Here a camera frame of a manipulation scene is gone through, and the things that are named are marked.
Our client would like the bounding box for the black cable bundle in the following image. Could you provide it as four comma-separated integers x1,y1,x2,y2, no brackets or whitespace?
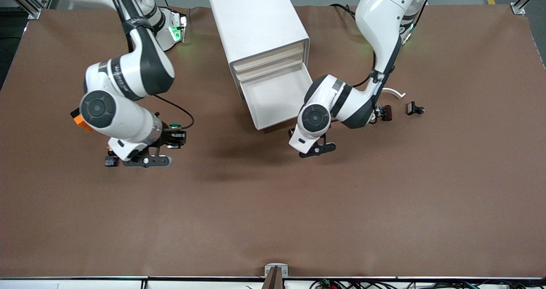
309,279,546,289

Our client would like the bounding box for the orange button enclosure box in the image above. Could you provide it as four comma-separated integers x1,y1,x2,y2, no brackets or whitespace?
70,108,92,132

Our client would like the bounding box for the black arm base cable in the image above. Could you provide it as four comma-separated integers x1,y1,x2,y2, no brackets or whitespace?
329,3,363,21

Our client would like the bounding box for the brown wedge post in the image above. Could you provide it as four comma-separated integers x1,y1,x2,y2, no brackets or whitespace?
261,266,284,289

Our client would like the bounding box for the yellow push button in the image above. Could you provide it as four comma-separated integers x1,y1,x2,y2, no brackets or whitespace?
105,146,120,168

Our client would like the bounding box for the grey metal bracket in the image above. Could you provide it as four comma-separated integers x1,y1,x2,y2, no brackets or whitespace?
264,263,289,277

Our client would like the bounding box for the brown table cover sheet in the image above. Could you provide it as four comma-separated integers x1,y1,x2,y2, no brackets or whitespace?
0,4,546,279

